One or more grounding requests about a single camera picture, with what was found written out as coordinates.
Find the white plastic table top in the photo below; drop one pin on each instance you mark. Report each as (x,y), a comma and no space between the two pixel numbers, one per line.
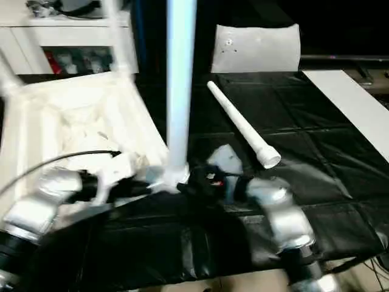
(79,134)

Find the white plastic table leg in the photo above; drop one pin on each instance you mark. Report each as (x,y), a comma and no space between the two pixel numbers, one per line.
(243,128)
(180,85)
(7,79)
(119,36)

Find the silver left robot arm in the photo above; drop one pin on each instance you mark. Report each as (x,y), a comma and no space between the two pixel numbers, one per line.
(36,213)

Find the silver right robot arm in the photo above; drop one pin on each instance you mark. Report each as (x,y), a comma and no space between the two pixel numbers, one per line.
(279,219)

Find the black work mat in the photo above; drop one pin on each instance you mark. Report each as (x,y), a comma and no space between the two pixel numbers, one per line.
(316,146)

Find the white cushion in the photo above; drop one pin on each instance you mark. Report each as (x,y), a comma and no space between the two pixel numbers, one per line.
(255,48)

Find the red bottle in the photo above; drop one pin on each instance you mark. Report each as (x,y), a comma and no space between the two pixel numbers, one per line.
(53,62)

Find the white flat board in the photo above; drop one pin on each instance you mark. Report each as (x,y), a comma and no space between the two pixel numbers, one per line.
(352,103)

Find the black metal stand leg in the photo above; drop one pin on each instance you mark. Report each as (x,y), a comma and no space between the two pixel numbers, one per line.
(358,261)

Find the white cabinet with glass doors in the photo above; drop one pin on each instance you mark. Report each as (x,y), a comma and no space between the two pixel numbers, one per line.
(48,39)

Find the grey clutter on cabinet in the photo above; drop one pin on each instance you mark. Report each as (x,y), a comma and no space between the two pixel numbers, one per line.
(61,6)

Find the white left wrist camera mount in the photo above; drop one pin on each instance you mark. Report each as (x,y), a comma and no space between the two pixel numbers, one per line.
(115,173)

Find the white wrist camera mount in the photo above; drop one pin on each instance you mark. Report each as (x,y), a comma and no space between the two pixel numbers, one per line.
(225,159)
(115,173)

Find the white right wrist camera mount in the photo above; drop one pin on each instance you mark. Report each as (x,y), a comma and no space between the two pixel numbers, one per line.
(225,159)

